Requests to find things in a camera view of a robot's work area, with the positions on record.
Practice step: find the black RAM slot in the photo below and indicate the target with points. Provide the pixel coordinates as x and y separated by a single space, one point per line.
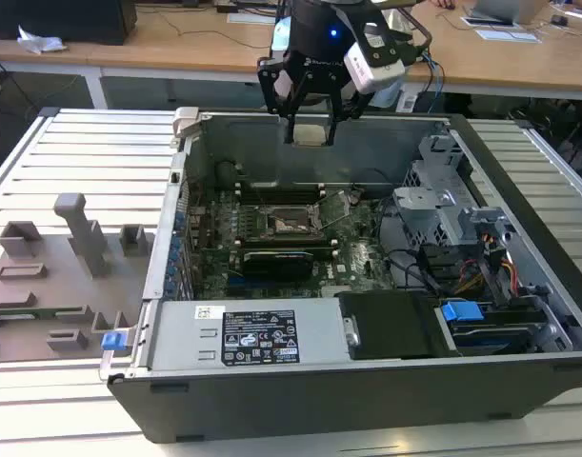
281 196
325 257
286 242
281 185
325 252
286 246
281 201
281 191

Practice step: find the grey laptop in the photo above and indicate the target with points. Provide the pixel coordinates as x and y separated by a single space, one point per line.
505 9

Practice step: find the thin metal locking lever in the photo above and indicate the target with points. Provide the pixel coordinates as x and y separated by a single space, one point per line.
261 199

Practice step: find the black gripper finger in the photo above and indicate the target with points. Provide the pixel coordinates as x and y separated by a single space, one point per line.
274 90
334 114

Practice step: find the green motherboard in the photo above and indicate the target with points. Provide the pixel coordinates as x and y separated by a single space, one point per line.
352 257

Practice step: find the black graphics card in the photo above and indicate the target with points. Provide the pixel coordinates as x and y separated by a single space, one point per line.
278 266

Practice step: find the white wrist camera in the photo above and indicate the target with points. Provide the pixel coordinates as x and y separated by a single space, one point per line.
367 71

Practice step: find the black plastic drive cover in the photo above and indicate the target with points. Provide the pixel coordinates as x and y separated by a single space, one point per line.
390 323

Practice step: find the hard disk in blue carrier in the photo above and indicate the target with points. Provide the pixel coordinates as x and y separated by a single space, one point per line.
462 311

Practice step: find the grey power supply unit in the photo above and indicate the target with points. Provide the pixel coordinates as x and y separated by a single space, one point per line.
186 333

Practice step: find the silver CPU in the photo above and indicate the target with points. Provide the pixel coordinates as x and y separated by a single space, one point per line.
310 134

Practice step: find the blue plastic latch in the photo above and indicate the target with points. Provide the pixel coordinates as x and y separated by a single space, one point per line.
115 342

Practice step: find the grey parts rack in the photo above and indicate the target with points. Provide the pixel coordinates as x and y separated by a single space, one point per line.
57 285

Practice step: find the silver metal drive cage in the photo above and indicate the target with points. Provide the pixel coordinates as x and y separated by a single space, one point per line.
424 209

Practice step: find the CPU socket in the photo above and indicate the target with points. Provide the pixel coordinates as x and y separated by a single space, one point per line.
290 227

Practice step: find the black box on desk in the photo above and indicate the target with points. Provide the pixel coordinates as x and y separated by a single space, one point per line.
57 19

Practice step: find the green RAM stick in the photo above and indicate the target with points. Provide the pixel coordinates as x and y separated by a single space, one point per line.
43 312

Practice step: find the wooden desk white frame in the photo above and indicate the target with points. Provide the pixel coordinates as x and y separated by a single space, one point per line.
200 47
33 59

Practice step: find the crumpled white paper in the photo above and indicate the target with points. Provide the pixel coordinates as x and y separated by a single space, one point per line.
38 43

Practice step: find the black and grey PC case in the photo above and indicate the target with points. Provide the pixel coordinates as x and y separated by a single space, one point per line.
319 404

